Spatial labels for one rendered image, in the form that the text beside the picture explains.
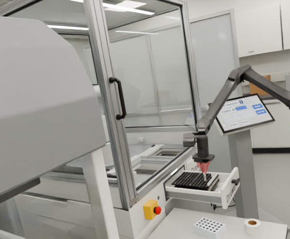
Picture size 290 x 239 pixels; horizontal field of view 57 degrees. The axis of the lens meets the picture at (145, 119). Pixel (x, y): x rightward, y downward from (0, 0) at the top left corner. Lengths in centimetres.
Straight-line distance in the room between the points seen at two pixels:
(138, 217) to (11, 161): 89
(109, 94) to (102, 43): 21
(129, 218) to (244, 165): 151
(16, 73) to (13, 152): 17
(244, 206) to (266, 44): 278
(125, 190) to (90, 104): 63
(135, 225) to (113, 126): 48
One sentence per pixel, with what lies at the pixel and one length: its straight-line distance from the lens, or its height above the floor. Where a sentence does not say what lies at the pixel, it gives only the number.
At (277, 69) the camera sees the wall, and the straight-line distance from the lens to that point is 508.
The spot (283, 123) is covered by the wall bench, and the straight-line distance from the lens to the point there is 449.
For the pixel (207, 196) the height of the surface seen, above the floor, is 87.
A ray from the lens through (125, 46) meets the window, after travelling 133.
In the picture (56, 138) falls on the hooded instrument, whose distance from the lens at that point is 63.
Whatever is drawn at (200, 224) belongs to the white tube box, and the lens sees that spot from 139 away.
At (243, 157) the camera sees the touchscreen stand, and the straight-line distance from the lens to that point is 256.
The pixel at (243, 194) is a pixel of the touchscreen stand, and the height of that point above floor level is 33.
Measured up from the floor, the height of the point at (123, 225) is 86.
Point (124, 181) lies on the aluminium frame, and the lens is 124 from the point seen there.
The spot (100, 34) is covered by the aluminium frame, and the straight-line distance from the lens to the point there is 118.
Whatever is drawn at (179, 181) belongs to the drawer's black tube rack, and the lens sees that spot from 159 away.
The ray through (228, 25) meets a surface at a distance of 315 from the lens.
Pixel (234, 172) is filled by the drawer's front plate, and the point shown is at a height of 93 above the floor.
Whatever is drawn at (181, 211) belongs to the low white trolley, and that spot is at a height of 76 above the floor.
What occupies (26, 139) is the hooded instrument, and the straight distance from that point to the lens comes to 59.
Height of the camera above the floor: 154
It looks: 10 degrees down
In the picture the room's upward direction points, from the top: 9 degrees counter-clockwise
